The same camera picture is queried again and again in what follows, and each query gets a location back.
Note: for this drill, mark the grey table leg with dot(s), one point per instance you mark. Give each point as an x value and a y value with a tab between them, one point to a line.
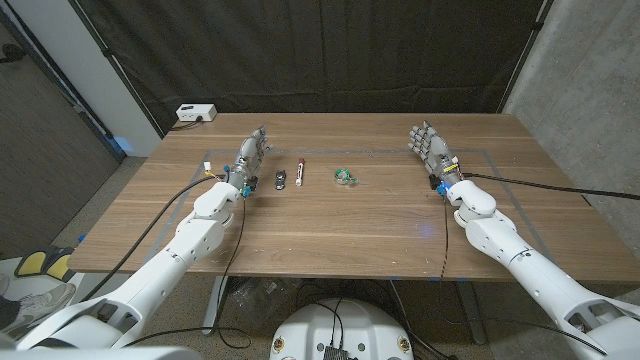
472	312
215	305

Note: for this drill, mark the white pen red cap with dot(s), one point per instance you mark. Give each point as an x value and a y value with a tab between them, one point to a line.
299	175

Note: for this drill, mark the white power outlet box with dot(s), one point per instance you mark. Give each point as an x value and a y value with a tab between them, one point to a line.
196	112

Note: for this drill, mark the clear plastic bag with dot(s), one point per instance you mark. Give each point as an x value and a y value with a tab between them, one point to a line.
260	295

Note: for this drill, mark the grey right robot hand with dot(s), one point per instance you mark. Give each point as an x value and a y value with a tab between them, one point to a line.
436	152

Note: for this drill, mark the black backdrop curtain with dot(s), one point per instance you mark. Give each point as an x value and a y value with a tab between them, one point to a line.
320	55

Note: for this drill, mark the grey sneaker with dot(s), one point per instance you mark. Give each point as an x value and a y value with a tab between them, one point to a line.
35	305

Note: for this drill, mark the clear tape roll green core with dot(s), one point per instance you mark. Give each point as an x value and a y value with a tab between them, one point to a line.
342	175

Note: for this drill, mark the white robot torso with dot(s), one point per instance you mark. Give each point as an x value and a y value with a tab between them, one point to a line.
345	325

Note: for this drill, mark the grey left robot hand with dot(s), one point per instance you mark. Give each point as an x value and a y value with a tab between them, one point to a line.
247	160

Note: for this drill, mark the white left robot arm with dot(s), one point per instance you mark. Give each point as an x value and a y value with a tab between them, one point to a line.
190	245

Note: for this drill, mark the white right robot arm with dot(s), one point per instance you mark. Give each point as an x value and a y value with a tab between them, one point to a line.
505	242

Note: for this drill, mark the black backdrop stand pole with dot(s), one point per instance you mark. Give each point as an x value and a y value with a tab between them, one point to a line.
525	55
125	75

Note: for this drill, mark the grey tape outline marking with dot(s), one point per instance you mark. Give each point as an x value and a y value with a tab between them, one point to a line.
350	150

